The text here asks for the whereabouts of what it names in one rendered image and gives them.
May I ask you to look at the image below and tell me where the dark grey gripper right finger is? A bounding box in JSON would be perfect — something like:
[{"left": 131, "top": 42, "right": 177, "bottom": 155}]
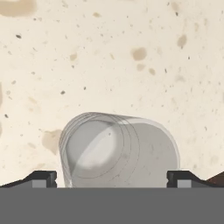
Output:
[{"left": 165, "top": 170, "right": 217, "bottom": 189}]

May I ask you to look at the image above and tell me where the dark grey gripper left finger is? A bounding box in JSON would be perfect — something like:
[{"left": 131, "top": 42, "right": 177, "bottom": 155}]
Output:
[{"left": 0, "top": 170, "right": 58, "bottom": 189}]

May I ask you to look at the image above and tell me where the clear glass cup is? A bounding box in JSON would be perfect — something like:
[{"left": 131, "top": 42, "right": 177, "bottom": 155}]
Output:
[{"left": 58, "top": 111, "right": 181, "bottom": 189}]

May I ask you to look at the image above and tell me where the dark brown cabinet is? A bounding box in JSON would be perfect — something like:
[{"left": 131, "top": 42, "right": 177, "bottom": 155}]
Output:
[{"left": 206, "top": 171, "right": 224, "bottom": 188}]

